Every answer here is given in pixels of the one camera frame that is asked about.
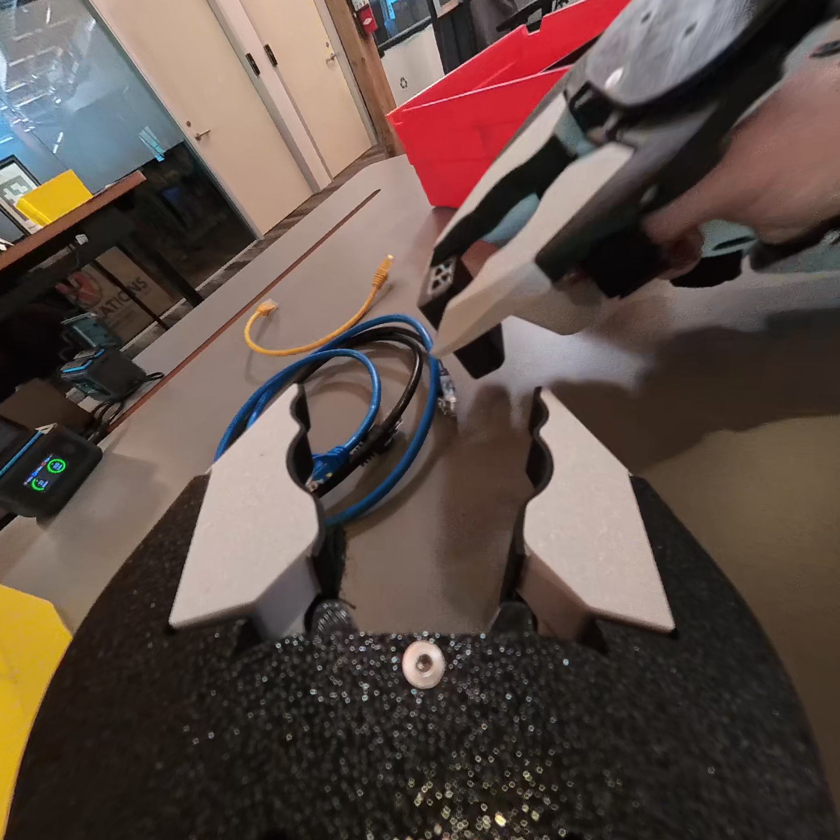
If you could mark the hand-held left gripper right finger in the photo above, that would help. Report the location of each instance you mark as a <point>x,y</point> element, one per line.
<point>590,538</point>

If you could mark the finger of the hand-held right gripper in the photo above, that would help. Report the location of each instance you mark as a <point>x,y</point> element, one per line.
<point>502,177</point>
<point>505,289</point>

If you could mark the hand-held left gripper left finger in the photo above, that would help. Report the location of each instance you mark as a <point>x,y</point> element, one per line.
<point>253,525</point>

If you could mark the person's right hand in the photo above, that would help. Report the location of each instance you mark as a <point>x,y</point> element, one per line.
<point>774,170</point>

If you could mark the red plastic bin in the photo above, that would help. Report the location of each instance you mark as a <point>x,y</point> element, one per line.
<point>459,131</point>

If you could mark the white recycling bin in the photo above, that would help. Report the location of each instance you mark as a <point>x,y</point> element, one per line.
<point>410,79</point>

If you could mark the black power station green display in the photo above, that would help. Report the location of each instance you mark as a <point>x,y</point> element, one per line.
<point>52,485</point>

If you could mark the black teal power station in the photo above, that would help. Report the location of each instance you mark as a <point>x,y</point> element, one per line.
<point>105,377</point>

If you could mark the white door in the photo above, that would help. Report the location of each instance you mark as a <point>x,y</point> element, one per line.
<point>197,85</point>
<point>308,79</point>

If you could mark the cardboard box red print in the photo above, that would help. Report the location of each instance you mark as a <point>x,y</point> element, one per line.
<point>131,295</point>

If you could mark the yellow plastic bin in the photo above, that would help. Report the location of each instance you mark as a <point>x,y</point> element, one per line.
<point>26,689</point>

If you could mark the brown background desk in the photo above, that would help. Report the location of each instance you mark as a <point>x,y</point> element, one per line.
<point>65,226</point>

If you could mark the small yellow box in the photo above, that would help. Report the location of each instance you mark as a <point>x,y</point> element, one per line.
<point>56,197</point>

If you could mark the framed black white tag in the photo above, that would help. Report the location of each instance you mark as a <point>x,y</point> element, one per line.
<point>13,193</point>

